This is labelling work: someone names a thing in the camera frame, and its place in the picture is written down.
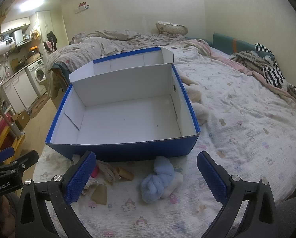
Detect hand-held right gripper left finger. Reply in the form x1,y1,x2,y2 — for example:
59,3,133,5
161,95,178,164
14,151,97,238

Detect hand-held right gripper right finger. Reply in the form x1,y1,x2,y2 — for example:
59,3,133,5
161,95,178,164
197,151,278,238

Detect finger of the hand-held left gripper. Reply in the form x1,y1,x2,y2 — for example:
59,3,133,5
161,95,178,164
0,147,15,165
4,150,39,176

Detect blue cardboard box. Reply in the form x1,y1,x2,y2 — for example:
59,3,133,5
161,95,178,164
44,47,201,163

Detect light blue plush toy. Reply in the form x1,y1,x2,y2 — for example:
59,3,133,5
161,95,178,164
141,156,184,202

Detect red plastic object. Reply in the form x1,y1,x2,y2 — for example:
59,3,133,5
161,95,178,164
0,120,12,142

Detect brown cardboard piece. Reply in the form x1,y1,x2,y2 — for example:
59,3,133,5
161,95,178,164
91,185,107,205

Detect cardboard box on floor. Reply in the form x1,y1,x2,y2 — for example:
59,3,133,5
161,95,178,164
14,109,31,129

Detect brown cardboard tube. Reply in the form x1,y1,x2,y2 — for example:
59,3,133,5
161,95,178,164
115,167,134,181

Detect brown floor rug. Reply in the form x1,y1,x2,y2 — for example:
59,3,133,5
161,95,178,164
29,95,49,118

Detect white base cabinets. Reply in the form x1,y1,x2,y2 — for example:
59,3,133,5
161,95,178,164
2,73,38,112

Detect cream plush toy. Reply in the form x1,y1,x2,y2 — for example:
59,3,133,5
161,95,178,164
181,76,210,126

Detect white washing machine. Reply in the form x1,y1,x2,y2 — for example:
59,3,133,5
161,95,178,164
25,59,48,97

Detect white water heater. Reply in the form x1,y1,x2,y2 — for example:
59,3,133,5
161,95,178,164
0,41,16,59

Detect pink blanket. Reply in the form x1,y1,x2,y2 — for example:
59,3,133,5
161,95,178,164
188,40,296,109

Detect black white striped garment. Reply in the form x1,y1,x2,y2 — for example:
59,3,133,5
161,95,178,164
254,43,296,100

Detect dark hanging garment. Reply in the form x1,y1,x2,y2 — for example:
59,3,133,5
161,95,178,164
46,31,57,51

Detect brown knitted sweater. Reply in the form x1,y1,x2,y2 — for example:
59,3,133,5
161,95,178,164
231,50,275,73

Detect beige patterned quilt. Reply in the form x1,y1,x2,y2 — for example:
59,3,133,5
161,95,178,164
45,30,213,80

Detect teal bed headboard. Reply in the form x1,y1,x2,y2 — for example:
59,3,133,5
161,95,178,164
212,32,275,60

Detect frilled cream pillow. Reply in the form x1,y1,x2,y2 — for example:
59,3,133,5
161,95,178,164
155,21,189,36

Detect yellow wooden frame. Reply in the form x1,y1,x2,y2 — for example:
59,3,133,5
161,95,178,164
0,104,26,154

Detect white wall cabinets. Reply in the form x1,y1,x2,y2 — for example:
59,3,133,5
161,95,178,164
0,17,31,33

